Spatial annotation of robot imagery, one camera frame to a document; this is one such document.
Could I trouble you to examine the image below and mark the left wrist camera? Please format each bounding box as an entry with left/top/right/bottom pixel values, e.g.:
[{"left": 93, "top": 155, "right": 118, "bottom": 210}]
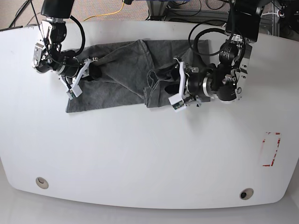
[{"left": 169, "top": 93, "right": 187, "bottom": 112}]

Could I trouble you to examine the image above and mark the right table cable grommet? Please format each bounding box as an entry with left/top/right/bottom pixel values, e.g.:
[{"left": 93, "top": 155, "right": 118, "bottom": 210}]
[{"left": 240, "top": 188, "right": 254, "bottom": 200}]

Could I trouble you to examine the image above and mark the table cable grommet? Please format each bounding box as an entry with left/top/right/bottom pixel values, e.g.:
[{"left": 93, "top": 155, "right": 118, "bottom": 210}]
[
  {"left": 36, "top": 177, "right": 49, "bottom": 189},
  {"left": 240, "top": 188, "right": 254, "bottom": 200}
]

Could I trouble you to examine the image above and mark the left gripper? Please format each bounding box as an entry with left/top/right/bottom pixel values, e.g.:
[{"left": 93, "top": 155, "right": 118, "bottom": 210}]
[{"left": 164, "top": 57, "right": 212, "bottom": 107}]

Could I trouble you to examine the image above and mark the left table cable grommet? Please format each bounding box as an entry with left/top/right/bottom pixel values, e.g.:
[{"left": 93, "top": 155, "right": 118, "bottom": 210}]
[{"left": 36, "top": 177, "right": 49, "bottom": 189}]

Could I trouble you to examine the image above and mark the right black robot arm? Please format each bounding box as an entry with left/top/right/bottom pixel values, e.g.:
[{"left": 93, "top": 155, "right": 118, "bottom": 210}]
[{"left": 33, "top": 0, "right": 86, "bottom": 89}]

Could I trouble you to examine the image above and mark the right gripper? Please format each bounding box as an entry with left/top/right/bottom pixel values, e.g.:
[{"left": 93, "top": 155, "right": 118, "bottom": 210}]
[{"left": 57, "top": 57, "right": 102, "bottom": 89}]

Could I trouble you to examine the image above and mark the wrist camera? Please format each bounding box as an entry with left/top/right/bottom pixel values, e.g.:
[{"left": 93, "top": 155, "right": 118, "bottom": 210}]
[
  {"left": 66, "top": 85, "right": 82, "bottom": 100},
  {"left": 169, "top": 93, "right": 187, "bottom": 112}
]

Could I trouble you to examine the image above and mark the grey t-shirt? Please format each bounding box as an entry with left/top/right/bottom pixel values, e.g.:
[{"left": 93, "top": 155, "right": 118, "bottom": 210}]
[{"left": 66, "top": 39, "right": 210, "bottom": 113}]

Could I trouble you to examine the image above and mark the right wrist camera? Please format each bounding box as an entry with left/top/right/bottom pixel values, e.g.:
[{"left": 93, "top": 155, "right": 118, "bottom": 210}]
[{"left": 66, "top": 85, "right": 82, "bottom": 100}]

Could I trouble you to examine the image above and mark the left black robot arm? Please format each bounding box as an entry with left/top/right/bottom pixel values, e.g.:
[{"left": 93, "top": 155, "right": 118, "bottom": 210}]
[{"left": 169, "top": 0, "right": 269, "bottom": 112}]

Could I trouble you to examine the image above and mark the red tape rectangle marking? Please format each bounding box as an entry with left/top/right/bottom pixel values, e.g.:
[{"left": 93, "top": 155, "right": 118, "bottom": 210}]
[{"left": 260, "top": 133, "right": 281, "bottom": 167}]

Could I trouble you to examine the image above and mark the yellow cable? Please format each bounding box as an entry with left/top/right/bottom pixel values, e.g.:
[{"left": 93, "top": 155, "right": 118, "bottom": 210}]
[{"left": 83, "top": 0, "right": 124, "bottom": 22}]

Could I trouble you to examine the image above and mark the aluminium frame stand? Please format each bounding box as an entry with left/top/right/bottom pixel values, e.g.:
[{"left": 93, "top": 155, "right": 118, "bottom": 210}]
[{"left": 146, "top": 0, "right": 280, "bottom": 36}]

